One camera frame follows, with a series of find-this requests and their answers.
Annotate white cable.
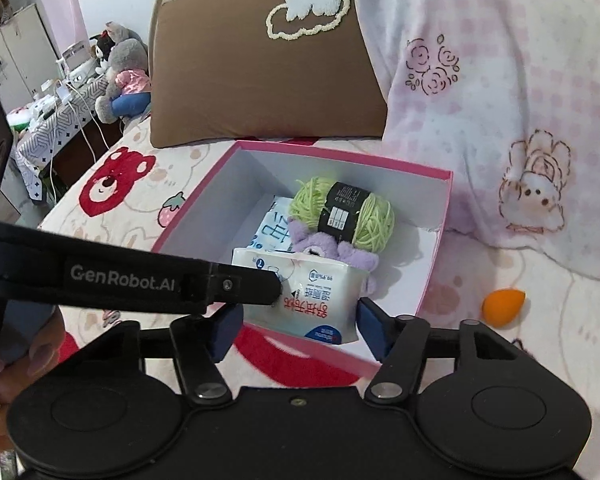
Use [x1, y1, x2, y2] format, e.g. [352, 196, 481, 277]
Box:
[50, 85, 112, 202]

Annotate cluttered side table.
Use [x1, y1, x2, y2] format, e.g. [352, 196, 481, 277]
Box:
[15, 74, 112, 196]

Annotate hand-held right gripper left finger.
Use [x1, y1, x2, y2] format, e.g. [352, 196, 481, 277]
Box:
[87, 304, 245, 406]

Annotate pink cardboard box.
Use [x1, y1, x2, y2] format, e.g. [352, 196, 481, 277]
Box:
[151, 140, 454, 379]

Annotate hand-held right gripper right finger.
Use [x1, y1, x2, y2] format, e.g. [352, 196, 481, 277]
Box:
[355, 297, 526, 406]

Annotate green yarn ball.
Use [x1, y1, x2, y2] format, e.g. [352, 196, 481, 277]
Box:
[287, 176, 396, 254]

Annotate person's left hand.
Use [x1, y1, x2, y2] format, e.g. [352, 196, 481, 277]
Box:
[0, 305, 67, 457]

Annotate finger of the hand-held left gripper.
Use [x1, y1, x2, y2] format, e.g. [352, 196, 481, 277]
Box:
[180, 259, 284, 319]

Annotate dark wooden table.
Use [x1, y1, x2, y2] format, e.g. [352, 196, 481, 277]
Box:
[50, 120, 126, 196]

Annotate white wet wipes packet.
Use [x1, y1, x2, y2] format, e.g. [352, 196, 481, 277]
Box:
[230, 246, 372, 346]

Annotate pink curtain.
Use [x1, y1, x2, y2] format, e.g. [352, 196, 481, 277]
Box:
[32, 0, 89, 47]

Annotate blue tissue packet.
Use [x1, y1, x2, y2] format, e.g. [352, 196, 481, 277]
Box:
[247, 197, 301, 257]

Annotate grey plush toy pink shirt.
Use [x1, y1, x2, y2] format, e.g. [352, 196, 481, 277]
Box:
[95, 39, 153, 125]

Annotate white cabinet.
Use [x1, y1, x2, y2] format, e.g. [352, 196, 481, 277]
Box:
[0, 2, 62, 112]

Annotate watermelon print cushion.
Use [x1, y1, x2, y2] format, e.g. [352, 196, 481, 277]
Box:
[7, 106, 34, 130]

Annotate black and white plush toy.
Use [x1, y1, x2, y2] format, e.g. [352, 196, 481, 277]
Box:
[91, 32, 116, 74]

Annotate pink checked blanket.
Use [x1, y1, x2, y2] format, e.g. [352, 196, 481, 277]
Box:
[347, 0, 600, 286]

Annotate brown pillow with cloud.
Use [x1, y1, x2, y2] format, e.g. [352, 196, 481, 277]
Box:
[150, 0, 389, 150]

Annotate purple plush toy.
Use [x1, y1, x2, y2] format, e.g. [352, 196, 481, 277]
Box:
[286, 217, 381, 294]

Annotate white appliance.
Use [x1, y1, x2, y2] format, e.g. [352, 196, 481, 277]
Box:
[55, 42, 99, 84]

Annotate orange makeup sponge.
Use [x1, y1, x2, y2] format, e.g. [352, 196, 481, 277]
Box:
[481, 287, 528, 330]

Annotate small grey plush toy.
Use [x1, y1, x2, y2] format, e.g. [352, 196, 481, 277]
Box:
[105, 21, 144, 44]

